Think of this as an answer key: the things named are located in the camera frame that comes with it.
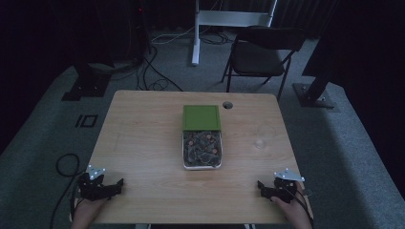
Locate person's left hand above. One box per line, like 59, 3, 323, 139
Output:
70, 197, 109, 229

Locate black floor cables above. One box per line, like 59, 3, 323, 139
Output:
136, 46, 184, 93

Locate black folding chair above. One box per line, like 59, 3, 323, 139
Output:
221, 26, 308, 100

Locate green box lid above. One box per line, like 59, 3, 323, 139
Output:
181, 104, 222, 133

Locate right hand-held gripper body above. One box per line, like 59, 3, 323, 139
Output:
272, 168, 306, 204

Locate person's right hand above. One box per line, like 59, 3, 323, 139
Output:
270, 181, 314, 229

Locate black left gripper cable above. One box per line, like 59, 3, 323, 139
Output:
49, 153, 83, 229

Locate white floor cable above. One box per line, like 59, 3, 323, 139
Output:
150, 26, 196, 45

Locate clear box of dried mix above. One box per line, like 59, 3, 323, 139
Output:
181, 129, 224, 171

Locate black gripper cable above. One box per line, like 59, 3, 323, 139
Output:
286, 181, 315, 223
49, 153, 83, 229

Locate black stand with base plate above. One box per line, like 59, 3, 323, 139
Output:
292, 28, 338, 110
61, 61, 113, 102

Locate white metal stand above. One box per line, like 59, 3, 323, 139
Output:
190, 0, 279, 67

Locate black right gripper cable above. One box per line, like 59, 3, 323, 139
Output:
286, 181, 315, 223

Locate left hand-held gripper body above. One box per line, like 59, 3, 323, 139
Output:
77, 164, 112, 202

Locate dark equipment tower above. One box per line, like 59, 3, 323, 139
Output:
125, 0, 152, 63

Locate clear glass cup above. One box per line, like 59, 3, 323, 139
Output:
252, 123, 277, 150

